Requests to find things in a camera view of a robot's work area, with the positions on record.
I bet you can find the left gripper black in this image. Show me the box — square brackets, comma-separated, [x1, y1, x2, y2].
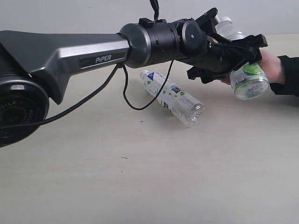
[175, 18, 268, 84]

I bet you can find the black sleeved forearm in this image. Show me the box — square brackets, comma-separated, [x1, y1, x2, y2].
[270, 55, 299, 97]

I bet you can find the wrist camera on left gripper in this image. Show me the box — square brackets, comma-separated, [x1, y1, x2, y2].
[195, 7, 220, 35]

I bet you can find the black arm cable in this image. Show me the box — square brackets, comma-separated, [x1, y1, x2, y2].
[0, 0, 175, 131]

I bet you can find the lime label clear bottle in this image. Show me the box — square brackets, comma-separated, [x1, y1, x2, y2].
[216, 16, 269, 100]

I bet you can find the Suntory jasmine oolong bottle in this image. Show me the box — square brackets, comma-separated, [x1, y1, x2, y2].
[140, 70, 205, 127]

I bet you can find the person's open hand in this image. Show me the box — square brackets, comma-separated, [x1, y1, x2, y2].
[221, 50, 286, 86]

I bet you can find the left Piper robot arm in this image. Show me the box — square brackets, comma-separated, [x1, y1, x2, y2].
[0, 18, 267, 147]

